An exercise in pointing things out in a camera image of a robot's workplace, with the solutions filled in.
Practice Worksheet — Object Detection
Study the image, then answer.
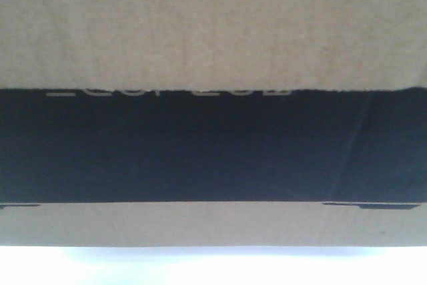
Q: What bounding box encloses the brown Ecoflow cardboard box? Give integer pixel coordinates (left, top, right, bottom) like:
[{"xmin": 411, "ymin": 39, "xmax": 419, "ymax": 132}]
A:
[{"xmin": 1, "ymin": 0, "xmax": 426, "ymax": 247}]

